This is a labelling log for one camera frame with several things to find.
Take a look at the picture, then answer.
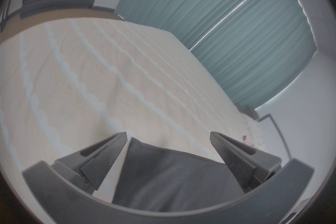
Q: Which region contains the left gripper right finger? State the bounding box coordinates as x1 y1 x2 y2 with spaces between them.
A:
209 132 282 194

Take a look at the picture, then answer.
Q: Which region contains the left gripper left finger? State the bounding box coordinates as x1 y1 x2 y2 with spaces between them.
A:
54 132 128 191

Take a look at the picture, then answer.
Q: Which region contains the black T-shirt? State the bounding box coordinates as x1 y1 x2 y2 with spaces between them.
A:
112 137 244 213

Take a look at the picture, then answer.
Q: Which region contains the bed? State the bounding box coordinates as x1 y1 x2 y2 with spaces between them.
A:
0 17 293 208

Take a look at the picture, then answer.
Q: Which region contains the white printed pyjama garment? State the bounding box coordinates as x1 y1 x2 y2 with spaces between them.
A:
241 134 259 148

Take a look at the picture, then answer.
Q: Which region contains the grey bedside table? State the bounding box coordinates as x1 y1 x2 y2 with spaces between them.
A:
235 103 259 121

